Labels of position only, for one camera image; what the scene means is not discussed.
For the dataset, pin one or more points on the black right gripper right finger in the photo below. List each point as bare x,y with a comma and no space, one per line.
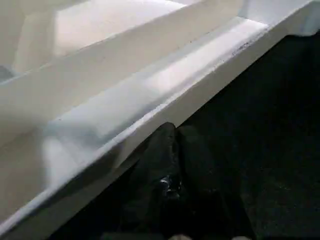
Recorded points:
205,180

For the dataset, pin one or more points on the white plastic table top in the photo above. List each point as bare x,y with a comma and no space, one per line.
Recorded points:
100,75

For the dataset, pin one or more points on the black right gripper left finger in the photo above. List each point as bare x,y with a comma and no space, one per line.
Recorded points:
152,175

